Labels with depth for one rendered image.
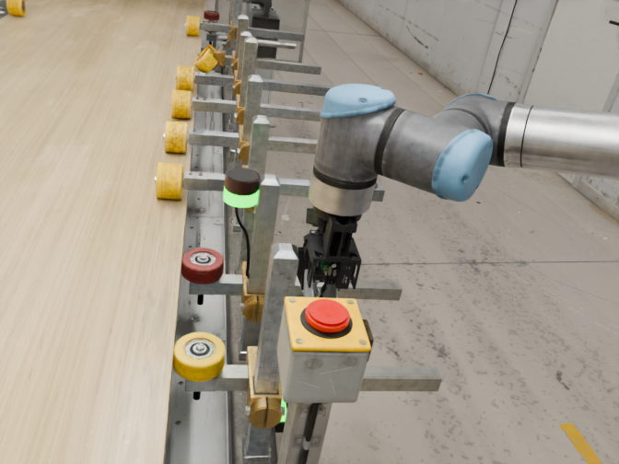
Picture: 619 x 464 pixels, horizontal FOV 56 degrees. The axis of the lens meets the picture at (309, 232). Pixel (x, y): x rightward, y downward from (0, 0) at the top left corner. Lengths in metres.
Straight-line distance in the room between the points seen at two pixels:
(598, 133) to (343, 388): 0.47
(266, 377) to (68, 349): 0.30
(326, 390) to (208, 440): 0.68
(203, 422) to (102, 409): 0.38
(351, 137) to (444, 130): 0.11
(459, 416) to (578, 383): 0.60
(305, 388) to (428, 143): 0.34
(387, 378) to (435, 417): 1.20
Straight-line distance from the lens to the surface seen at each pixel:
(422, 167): 0.72
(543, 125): 0.83
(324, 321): 0.52
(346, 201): 0.79
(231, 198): 1.01
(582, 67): 4.57
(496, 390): 2.43
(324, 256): 0.83
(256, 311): 1.14
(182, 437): 1.21
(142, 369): 0.93
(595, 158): 0.82
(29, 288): 1.10
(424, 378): 1.05
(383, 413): 2.17
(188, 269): 1.13
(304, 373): 0.53
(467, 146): 0.72
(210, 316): 1.46
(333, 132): 0.76
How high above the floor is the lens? 1.56
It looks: 31 degrees down
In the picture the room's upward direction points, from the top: 10 degrees clockwise
